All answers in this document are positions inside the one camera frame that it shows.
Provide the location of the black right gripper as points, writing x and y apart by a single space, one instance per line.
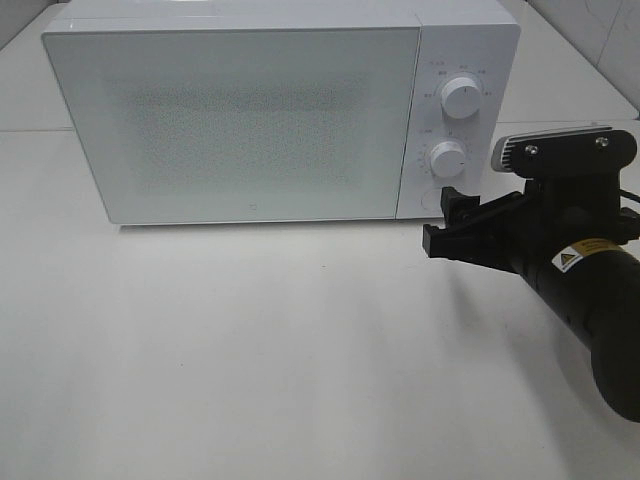
522 232

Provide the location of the white microwave door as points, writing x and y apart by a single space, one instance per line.
240 126

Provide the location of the white microwave knob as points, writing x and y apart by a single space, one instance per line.
447 159
460 97

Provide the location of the white microwave oven body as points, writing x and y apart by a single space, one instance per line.
475 38

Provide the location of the white lower microwave knob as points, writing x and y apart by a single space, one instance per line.
447 159

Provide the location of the white upper microwave knob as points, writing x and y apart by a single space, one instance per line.
460 97

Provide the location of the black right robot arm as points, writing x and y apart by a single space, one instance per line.
597 298

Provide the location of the round door release button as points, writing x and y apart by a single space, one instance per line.
431 202

